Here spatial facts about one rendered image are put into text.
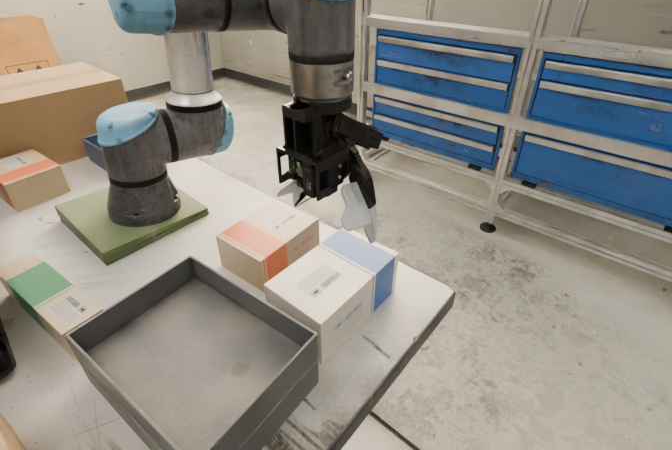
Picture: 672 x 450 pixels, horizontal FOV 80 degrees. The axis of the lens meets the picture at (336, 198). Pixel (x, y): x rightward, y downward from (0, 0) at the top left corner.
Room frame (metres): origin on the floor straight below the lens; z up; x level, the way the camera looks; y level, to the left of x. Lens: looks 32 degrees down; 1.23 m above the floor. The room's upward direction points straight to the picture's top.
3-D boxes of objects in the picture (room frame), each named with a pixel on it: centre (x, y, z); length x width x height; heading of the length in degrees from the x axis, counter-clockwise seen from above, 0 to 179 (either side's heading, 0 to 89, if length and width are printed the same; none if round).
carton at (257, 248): (0.62, 0.13, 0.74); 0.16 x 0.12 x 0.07; 143
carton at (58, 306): (0.47, 0.48, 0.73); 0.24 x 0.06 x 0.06; 55
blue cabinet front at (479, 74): (1.91, -0.48, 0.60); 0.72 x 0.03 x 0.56; 50
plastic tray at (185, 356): (0.35, 0.19, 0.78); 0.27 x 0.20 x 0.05; 54
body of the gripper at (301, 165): (0.47, 0.02, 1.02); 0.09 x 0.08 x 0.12; 140
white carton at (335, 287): (0.49, 0.00, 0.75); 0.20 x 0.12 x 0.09; 140
